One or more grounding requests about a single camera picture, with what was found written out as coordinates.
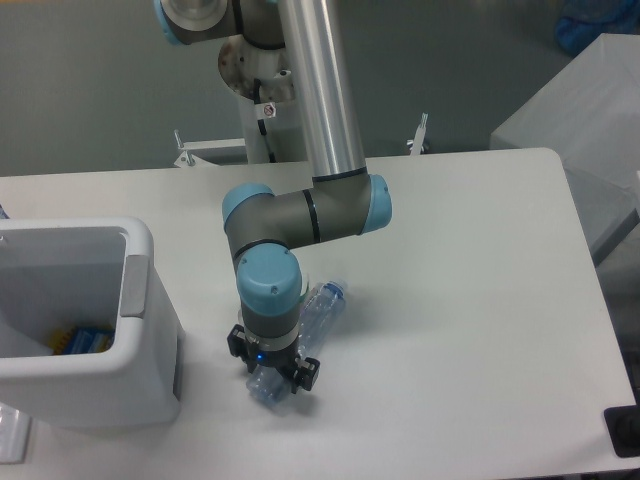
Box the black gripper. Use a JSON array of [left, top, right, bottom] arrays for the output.
[[227, 324, 320, 394]]

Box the clear plastic water bottle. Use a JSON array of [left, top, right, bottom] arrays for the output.
[[246, 279, 347, 408]]

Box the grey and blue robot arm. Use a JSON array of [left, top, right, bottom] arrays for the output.
[[154, 1, 392, 391]]

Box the blue yellow trash in can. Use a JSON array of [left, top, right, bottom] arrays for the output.
[[47, 326, 115, 355]]

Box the white trash can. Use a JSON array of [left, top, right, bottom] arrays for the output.
[[1, 217, 184, 429]]

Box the clear plastic item bottom left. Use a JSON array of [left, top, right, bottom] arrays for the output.
[[1, 404, 32, 465]]

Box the black device at table edge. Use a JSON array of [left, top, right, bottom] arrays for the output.
[[604, 405, 639, 458]]

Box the grey covered table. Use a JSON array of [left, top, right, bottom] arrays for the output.
[[490, 34, 639, 263]]

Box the blue bag in corner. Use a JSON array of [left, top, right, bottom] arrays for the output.
[[554, 0, 639, 57]]

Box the white pedestal base frame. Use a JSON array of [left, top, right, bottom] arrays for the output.
[[173, 112, 430, 168]]

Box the black cable on pedestal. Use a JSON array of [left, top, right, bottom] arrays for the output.
[[252, 78, 277, 163]]

